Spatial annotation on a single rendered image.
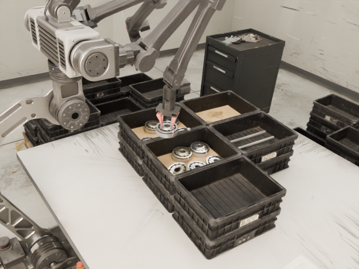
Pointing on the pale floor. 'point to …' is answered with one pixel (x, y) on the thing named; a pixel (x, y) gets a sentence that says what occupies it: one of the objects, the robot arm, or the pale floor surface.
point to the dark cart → (242, 66)
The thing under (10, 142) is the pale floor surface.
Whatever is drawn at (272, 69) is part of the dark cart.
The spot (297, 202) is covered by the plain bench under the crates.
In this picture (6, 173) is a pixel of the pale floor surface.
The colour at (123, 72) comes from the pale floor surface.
